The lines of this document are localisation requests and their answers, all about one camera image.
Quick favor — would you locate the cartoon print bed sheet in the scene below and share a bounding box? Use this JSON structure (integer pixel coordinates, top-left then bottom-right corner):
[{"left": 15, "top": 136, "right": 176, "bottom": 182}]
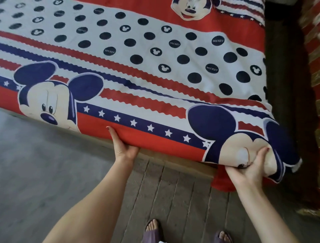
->
[{"left": 0, "top": 0, "right": 303, "bottom": 193}]

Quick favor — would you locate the person's right hand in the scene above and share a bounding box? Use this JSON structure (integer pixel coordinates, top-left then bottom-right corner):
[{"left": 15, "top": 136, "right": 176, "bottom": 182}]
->
[{"left": 224, "top": 147, "right": 270, "bottom": 192}]

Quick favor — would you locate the red checkered bed cover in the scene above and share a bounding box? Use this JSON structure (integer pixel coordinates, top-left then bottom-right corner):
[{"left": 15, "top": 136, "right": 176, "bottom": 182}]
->
[{"left": 299, "top": 0, "right": 320, "bottom": 218}]

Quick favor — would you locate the person's left leg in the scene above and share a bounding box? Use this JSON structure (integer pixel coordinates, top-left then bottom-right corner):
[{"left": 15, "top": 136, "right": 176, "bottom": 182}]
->
[{"left": 146, "top": 219, "right": 160, "bottom": 232}]

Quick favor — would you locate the purple left slipper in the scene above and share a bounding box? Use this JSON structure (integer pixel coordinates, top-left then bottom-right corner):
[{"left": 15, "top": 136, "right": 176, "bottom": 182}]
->
[{"left": 142, "top": 219, "right": 163, "bottom": 243}]

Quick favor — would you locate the person's left forearm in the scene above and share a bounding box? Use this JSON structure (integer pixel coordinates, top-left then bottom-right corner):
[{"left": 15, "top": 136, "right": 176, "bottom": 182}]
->
[{"left": 42, "top": 160, "right": 135, "bottom": 243}]

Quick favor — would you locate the purple slipper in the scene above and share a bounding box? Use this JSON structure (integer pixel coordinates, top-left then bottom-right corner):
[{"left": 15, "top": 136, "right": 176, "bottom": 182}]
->
[
  {"left": 142, "top": 219, "right": 163, "bottom": 243},
  {"left": 213, "top": 230, "right": 233, "bottom": 243}
]

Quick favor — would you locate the purple right slipper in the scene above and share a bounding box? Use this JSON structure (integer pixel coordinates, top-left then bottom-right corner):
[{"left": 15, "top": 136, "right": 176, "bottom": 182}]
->
[{"left": 213, "top": 230, "right": 233, "bottom": 243}]

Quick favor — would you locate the person's right forearm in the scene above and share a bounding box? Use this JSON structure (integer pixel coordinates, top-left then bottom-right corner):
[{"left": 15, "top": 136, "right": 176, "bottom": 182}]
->
[{"left": 236, "top": 183, "right": 299, "bottom": 243}]

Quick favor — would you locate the person's left hand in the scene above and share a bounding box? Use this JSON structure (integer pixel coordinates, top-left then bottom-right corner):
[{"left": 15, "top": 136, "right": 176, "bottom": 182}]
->
[{"left": 106, "top": 126, "right": 140, "bottom": 164}]

